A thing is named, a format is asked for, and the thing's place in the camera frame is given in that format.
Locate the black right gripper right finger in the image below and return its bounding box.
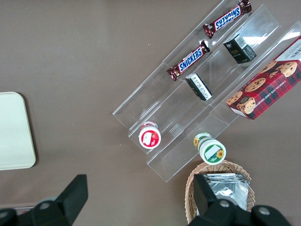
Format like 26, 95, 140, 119
190, 174, 238, 226

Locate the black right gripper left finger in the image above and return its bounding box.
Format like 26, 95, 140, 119
32, 174, 89, 226

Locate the light wicker basket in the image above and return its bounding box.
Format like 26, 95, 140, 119
185, 159, 256, 226

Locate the cream plastic tray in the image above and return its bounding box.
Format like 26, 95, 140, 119
0, 91, 37, 171

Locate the silver foil packet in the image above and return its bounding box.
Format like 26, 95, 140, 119
203, 173, 250, 211

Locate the green sunflower yogurt cup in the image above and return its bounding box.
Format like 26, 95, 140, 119
193, 132, 227, 165

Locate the red strawberry yogurt cup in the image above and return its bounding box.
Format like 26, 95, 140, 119
138, 121, 162, 150

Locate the small black carton box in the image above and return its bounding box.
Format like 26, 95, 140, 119
184, 73, 213, 102
222, 33, 258, 65

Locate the clear acrylic stepped display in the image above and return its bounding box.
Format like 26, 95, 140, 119
112, 0, 301, 183

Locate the red tartan cookie box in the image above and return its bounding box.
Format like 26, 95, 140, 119
225, 35, 301, 121

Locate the Snickers chocolate bar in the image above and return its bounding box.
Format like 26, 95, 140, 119
203, 0, 253, 40
166, 40, 211, 81

